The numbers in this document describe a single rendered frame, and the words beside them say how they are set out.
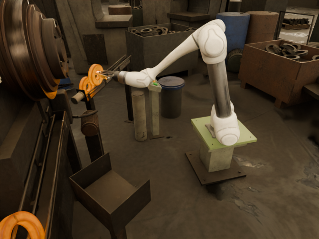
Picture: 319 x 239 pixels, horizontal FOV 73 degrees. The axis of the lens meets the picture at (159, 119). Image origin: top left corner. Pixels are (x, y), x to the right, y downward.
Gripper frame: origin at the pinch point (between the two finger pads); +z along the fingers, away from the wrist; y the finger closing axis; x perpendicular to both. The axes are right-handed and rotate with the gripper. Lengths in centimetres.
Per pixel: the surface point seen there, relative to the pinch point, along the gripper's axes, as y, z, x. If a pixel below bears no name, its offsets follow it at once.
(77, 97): -15.0, 8.1, -15.2
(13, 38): -66, -13, 39
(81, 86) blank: -6.8, 9.2, -9.5
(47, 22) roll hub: -47, -13, 42
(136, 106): 31, -18, -41
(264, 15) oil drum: 316, -127, 8
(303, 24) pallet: 742, -282, -58
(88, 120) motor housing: -19.5, -1.7, -30.0
